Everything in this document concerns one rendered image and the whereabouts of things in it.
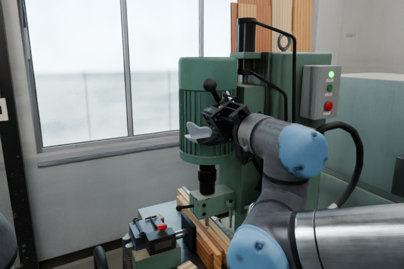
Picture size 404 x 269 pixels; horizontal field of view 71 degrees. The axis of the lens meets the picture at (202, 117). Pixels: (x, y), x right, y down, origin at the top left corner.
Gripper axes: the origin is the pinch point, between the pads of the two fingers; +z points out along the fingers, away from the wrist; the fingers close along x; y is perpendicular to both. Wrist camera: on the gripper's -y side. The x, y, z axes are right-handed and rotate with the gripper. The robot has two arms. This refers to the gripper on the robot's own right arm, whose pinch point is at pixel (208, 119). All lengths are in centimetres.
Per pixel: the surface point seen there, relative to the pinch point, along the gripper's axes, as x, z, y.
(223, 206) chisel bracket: 8.8, 9.1, -32.6
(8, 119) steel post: 63, 134, 17
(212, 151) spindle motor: 2.7, 4.7, -11.0
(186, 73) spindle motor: -4.6, 9.4, 10.6
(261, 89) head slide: -20.9, 5.6, -6.4
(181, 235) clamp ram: 24.4, 10.8, -30.9
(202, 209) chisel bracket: 14.6, 9.1, -27.8
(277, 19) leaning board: -141, 135, -36
